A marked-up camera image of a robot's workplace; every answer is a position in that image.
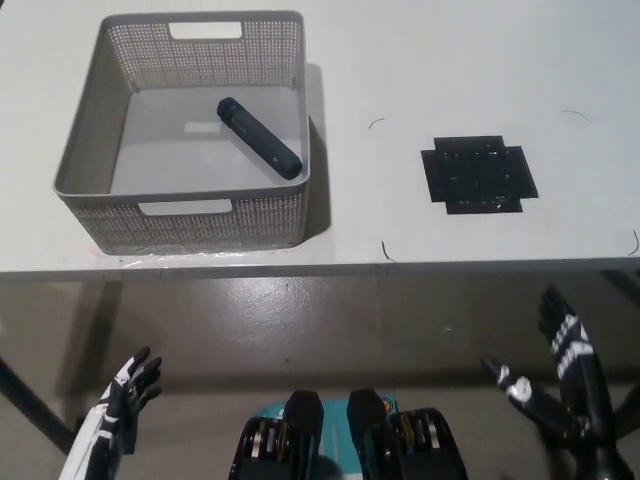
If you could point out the black electric screwdriver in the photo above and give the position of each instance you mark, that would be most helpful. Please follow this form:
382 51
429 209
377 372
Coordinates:
260 137

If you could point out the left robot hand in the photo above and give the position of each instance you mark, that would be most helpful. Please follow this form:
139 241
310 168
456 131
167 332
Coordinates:
132 387

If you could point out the black table leg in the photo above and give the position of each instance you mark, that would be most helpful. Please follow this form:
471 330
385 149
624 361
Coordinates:
30 400

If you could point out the black square holder pad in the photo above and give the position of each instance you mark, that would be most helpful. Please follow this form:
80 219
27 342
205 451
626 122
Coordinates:
475 175

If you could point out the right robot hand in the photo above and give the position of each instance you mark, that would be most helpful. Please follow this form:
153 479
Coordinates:
585 380

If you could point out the grey perforated plastic basket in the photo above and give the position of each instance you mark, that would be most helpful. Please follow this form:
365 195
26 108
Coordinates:
165 165

